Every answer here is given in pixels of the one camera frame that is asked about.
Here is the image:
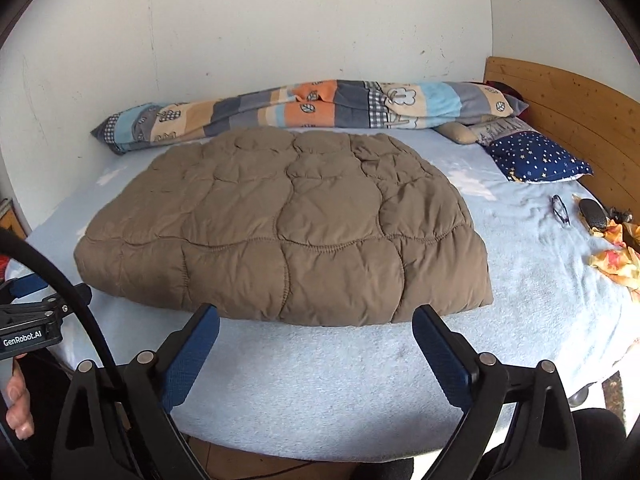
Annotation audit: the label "black eyeglasses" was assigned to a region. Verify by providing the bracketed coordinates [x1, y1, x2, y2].
[551, 194, 571, 226]

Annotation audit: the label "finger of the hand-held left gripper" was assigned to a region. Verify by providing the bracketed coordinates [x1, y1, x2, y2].
[27, 284, 93, 317]
[0, 272, 49, 301]

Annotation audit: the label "person's left hand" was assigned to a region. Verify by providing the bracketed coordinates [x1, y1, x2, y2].
[5, 355, 36, 440]

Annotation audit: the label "light blue bed sheet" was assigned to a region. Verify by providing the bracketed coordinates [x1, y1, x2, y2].
[5, 125, 640, 463]

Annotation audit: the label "yellow floral cloth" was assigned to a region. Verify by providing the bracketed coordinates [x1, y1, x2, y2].
[577, 205, 640, 303]

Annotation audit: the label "patchwork printed blanket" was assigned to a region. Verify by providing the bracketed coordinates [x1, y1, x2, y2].
[90, 79, 530, 155]

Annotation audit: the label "wooden headboard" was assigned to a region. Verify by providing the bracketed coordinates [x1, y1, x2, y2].
[484, 56, 640, 216]

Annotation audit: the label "navy star pillow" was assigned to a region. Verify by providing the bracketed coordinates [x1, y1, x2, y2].
[485, 130, 595, 183]

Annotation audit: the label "brown quilted jacket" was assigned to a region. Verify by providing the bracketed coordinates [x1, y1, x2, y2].
[73, 126, 496, 327]

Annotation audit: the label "dark glasses case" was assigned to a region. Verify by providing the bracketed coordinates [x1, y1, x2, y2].
[577, 198, 608, 233]

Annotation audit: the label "dark red cloth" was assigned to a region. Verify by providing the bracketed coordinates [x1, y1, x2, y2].
[482, 80, 525, 103]

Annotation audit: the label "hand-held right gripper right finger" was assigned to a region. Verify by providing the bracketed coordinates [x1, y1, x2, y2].
[411, 304, 581, 480]

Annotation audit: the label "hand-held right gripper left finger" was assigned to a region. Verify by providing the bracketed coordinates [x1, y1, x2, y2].
[52, 302, 221, 480]

